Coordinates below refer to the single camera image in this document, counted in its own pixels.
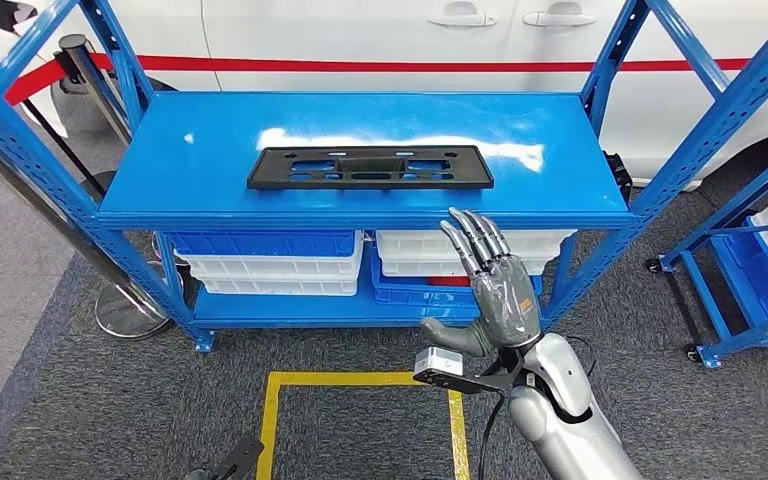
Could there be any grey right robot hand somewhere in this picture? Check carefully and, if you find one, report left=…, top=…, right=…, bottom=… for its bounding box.
left=420, top=207, right=544, bottom=359

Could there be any black plastic plate bracket part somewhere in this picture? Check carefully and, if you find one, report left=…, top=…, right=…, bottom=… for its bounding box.
left=246, top=145, right=495, bottom=192

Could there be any blue metal shelf rack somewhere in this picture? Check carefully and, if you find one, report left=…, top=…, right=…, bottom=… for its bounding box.
left=0, top=0, right=768, bottom=354
left=645, top=135, right=768, bottom=370

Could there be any blue plastic crate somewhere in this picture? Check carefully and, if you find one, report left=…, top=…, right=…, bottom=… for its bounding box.
left=368, top=248, right=544, bottom=307
left=711, top=231, right=768, bottom=346
left=166, top=230, right=359, bottom=260

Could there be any small black device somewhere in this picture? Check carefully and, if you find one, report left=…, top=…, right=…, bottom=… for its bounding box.
left=603, top=150, right=635, bottom=203

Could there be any red barrier belt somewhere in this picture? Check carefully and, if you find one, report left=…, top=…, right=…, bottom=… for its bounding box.
left=2, top=59, right=67, bottom=107
left=89, top=54, right=768, bottom=74

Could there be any white car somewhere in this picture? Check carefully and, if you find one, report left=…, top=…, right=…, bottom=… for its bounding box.
left=0, top=0, right=768, bottom=193

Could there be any thin black rod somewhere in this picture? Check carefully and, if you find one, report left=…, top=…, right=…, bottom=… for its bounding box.
left=0, top=18, right=108, bottom=199

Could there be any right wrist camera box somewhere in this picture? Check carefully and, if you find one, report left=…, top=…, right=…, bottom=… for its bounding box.
left=413, top=346, right=468, bottom=392

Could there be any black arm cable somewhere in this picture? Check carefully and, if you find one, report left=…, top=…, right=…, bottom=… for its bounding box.
left=476, top=370, right=524, bottom=480

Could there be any chrome stanchion post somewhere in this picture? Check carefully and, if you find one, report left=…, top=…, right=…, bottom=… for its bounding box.
left=0, top=115, right=175, bottom=341

